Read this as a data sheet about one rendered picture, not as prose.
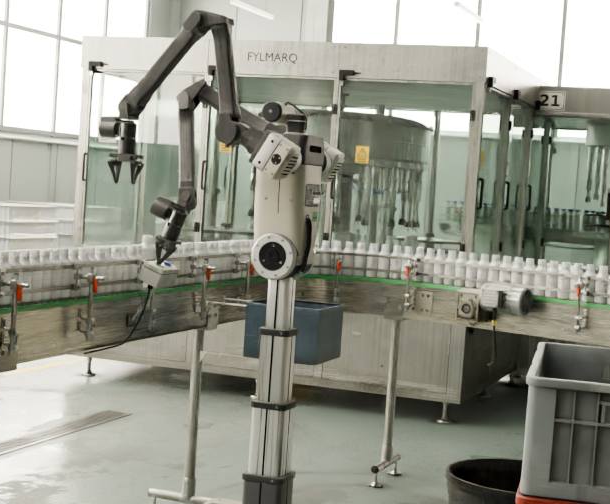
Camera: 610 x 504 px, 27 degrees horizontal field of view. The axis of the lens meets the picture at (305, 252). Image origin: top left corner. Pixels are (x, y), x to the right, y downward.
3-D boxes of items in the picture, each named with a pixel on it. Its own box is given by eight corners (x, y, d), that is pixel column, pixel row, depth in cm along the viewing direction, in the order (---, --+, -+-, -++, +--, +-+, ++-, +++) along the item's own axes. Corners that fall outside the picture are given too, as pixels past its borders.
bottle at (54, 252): (38, 297, 412) (41, 247, 411) (55, 297, 416) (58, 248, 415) (46, 299, 407) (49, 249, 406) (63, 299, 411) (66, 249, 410)
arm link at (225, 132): (224, 3, 402) (236, 8, 411) (186, 10, 406) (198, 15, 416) (237, 142, 401) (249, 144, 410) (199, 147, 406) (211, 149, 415)
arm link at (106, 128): (128, 101, 414) (140, 104, 423) (97, 100, 418) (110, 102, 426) (125, 137, 415) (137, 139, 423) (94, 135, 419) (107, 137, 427)
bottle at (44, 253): (28, 299, 405) (30, 248, 404) (40, 298, 410) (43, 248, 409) (42, 301, 402) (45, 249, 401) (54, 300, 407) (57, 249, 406)
